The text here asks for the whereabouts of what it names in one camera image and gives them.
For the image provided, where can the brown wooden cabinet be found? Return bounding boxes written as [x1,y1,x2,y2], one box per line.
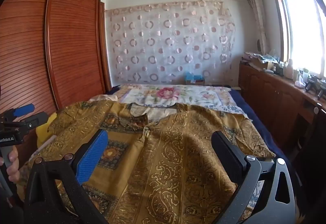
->
[238,62,326,189]

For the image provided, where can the blue box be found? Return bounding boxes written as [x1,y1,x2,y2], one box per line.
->
[185,71,206,85]

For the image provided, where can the yellow plush toy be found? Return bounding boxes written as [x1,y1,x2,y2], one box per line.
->
[36,113,58,149]

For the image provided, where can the circle patterned wall curtain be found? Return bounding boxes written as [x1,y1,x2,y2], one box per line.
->
[104,0,237,86]

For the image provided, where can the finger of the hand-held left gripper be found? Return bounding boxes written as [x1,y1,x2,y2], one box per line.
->
[0,103,35,123]
[5,111,49,135]

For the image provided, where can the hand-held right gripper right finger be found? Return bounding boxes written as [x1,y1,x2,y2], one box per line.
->
[211,131,297,224]

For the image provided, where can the floral bed sheet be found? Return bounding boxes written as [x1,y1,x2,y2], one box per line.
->
[89,84,251,120]

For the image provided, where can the row of small bottles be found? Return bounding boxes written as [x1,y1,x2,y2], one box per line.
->
[278,59,310,88]

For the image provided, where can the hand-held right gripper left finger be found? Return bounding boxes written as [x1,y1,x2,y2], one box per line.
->
[24,128,110,224]

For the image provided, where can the pile of cloths and bags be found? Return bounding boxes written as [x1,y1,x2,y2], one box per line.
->
[241,49,282,72]

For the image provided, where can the person's left hand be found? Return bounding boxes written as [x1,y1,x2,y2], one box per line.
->
[0,146,21,190]

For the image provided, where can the beige window curtain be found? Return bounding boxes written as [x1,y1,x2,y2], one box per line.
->
[244,0,271,56]

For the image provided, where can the window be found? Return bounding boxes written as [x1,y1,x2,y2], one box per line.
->
[266,0,326,75]

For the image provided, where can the wooden headboard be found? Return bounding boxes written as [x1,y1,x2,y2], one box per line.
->
[0,0,113,163]

